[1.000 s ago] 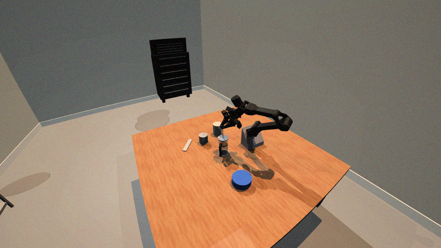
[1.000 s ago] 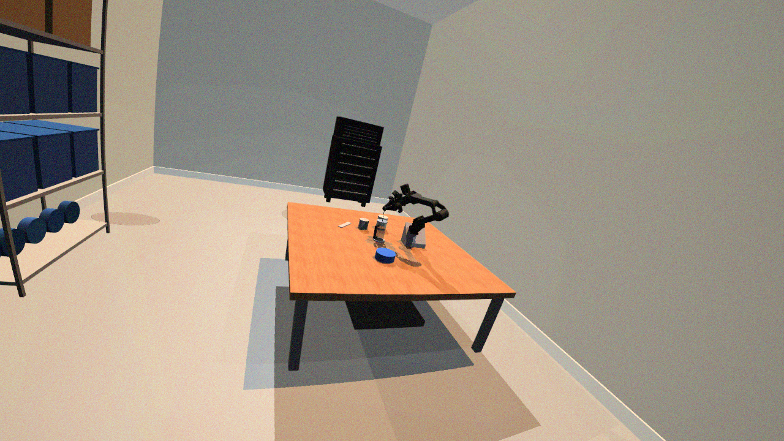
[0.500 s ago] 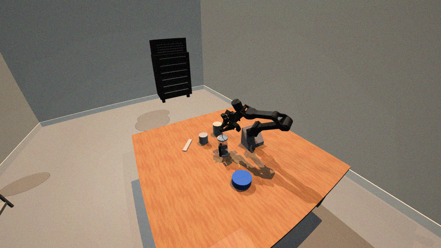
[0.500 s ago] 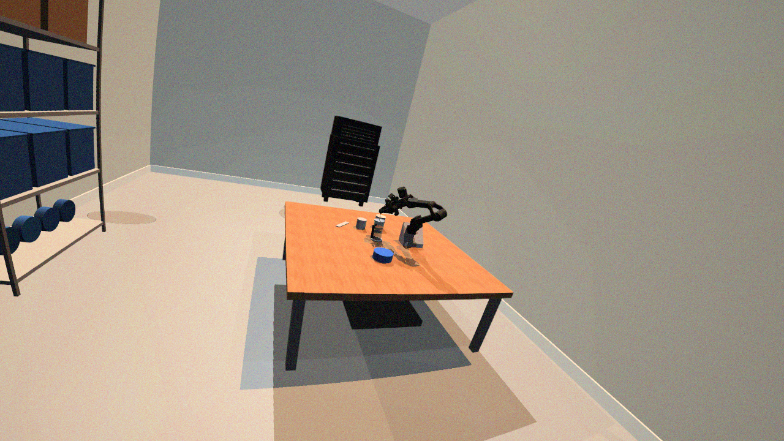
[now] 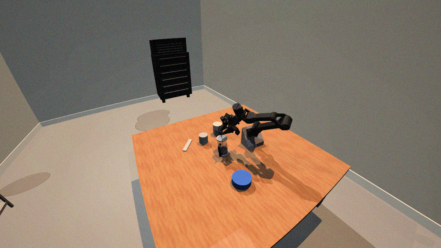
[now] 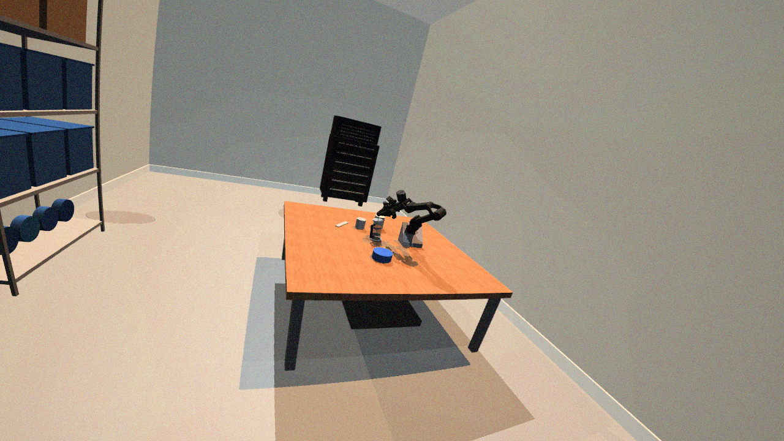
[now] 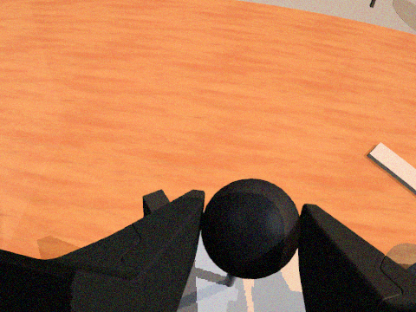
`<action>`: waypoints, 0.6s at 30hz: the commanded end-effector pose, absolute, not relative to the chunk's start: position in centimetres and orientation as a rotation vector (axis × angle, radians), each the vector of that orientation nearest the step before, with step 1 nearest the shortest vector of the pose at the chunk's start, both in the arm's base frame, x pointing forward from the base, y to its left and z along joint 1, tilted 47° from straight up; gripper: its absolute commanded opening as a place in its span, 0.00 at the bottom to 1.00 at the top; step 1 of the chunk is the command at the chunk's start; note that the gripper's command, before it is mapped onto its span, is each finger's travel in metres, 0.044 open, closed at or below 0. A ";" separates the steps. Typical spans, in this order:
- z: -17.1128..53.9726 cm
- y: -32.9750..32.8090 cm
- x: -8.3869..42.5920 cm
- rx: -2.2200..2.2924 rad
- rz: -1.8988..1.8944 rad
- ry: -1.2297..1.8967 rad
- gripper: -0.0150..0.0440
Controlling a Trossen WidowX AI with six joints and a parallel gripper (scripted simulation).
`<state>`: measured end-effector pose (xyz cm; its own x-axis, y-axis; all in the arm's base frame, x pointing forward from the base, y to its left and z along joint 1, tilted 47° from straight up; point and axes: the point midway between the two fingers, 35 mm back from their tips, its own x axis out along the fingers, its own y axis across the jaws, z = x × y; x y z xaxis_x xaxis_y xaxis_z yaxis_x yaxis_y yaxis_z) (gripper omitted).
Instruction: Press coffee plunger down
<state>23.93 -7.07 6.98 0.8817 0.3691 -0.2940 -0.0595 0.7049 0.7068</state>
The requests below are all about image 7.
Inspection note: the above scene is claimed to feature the beige flat bar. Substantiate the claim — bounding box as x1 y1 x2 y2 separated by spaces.
368 143 416 195

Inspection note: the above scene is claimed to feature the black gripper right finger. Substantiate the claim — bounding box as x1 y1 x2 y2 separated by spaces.
298 204 416 312

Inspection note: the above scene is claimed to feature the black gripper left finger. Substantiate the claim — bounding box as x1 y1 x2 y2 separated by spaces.
0 190 205 312

